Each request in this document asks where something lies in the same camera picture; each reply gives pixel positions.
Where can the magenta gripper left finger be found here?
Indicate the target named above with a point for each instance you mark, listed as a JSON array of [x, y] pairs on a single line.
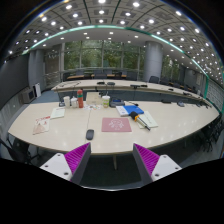
[[69, 166]]

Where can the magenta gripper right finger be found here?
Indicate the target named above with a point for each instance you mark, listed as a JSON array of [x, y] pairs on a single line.
[[151, 166]]

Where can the black computer mouse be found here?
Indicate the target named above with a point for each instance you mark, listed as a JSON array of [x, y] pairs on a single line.
[[90, 134]]

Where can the pink mouse pad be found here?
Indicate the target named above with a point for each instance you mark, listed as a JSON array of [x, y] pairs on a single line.
[[115, 125]]

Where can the red and white booklet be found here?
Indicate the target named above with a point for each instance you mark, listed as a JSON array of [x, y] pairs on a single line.
[[41, 125]]

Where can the white notebook with green edge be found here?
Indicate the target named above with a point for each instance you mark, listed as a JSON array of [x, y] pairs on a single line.
[[148, 119]]

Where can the white paper sheet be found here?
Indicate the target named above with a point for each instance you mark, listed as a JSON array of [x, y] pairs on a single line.
[[57, 113]]

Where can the long white conference table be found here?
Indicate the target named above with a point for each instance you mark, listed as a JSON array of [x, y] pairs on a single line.
[[113, 134]]

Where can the blue book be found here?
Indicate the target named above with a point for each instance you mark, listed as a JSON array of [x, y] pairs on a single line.
[[133, 108]]

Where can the white paper cup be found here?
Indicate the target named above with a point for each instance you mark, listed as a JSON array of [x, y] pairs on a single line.
[[67, 101]]

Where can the orange red bottle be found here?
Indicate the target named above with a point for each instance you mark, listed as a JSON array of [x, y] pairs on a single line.
[[80, 98]]

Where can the white cup green label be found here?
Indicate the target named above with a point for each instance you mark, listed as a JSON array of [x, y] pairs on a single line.
[[105, 101]]

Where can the rear curved conference table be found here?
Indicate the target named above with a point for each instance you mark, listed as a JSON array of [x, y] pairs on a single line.
[[125, 85]]

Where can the black office chair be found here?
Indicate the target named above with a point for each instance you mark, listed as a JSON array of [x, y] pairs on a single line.
[[154, 79]]

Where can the yellow black handled tool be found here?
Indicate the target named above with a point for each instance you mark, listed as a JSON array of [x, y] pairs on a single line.
[[136, 117]]

